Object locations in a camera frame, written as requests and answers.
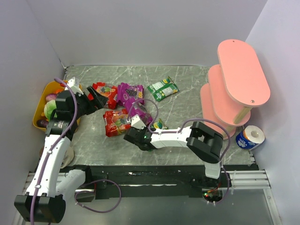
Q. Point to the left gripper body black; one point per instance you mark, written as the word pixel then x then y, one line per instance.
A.
pixel 87 103

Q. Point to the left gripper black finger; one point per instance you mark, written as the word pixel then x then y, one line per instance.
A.
pixel 98 100
pixel 91 90

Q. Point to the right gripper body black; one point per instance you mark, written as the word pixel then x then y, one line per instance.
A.
pixel 131 136

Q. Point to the green candy bag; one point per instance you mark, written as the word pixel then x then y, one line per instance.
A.
pixel 159 124
pixel 162 89

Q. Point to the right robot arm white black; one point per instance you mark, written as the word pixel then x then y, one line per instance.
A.
pixel 202 140

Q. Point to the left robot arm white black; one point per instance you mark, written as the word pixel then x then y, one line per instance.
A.
pixel 45 199

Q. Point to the red candy bag upper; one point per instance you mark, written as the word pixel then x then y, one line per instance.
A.
pixel 108 91

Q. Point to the red candy bag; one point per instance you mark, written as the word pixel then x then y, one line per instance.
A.
pixel 116 122
pixel 108 91

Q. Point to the purple candy bag upper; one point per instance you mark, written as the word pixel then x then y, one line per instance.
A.
pixel 127 91

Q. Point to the purple candy bag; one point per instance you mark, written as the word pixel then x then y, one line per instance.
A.
pixel 127 91
pixel 135 107

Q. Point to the red candy bag lower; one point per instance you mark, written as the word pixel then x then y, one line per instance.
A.
pixel 116 122

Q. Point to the purple candy bag lower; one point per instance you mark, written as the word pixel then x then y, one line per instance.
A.
pixel 135 107

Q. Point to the pink three-tier shelf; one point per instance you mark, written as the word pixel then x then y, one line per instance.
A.
pixel 235 86

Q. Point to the orange toy fruit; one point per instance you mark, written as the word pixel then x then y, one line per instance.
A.
pixel 58 91

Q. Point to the green toy cabbage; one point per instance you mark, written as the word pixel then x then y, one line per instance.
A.
pixel 49 107

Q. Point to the purple toy onion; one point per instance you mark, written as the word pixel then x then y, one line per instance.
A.
pixel 50 97

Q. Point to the yellow basket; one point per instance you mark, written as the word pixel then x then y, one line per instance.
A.
pixel 51 87

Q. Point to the purple toy eggplant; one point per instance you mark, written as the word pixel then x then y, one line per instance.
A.
pixel 42 123

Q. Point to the toilet paper roll blue wrapper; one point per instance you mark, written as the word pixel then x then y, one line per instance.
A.
pixel 250 137

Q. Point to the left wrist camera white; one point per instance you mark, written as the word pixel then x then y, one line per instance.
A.
pixel 74 85

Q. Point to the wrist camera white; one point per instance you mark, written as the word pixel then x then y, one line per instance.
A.
pixel 74 85
pixel 137 122

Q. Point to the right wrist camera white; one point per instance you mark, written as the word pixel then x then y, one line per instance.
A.
pixel 137 122

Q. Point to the aluminium frame rail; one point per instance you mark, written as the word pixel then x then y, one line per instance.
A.
pixel 238 179

